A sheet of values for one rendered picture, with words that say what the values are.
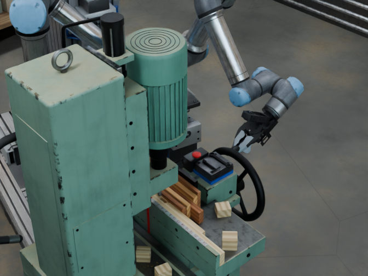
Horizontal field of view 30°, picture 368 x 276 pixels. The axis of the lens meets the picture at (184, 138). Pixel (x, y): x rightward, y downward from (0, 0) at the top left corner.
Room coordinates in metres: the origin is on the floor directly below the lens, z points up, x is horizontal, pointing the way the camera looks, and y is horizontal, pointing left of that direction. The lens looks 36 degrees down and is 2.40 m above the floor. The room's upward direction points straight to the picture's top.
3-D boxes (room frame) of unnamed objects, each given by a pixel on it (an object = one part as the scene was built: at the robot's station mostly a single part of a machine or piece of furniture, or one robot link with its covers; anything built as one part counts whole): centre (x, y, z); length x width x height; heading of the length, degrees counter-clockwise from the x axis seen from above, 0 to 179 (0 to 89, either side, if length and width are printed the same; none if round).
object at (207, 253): (1.63, 0.10, 0.93); 0.60 x 0.02 x 0.06; 40
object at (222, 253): (1.64, 0.08, 0.92); 0.60 x 0.02 x 0.05; 40
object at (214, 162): (1.78, -0.08, 0.99); 0.13 x 0.11 x 0.06; 40
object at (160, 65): (1.67, 0.08, 1.35); 0.18 x 0.18 x 0.31
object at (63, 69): (1.48, 0.30, 1.55); 0.06 x 0.02 x 0.07; 130
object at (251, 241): (1.72, -0.02, 0.87); 0.61 x 0.30 x 0.06; 40
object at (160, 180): (1.65, 0.09, 1.03); 0.14 x 0.07 x 0.09; 130
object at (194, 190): (1.72, 0.02, 0.94); 0.20 x 0.01 x 0.08; 40
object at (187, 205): (1.70, 0.06, 0.93); 0.24 x 0.01 x 0.06; 40
